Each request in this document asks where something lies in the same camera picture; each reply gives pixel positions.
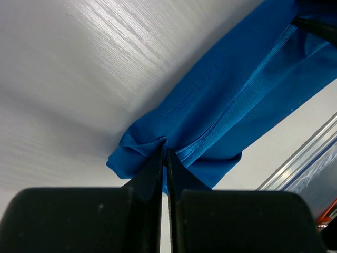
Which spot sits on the aluminium front rail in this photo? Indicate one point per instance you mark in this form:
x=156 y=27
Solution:
x=315 y=146

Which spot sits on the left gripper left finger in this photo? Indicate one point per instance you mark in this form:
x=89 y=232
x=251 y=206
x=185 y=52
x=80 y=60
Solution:
x=125 y=219

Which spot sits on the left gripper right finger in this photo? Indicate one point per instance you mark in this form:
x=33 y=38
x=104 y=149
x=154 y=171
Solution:
x=206 y=220

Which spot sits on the blue satin napkin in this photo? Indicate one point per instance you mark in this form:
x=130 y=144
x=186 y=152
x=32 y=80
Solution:
x=256 y=75

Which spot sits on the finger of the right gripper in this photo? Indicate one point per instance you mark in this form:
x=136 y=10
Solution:
x=322 y=30

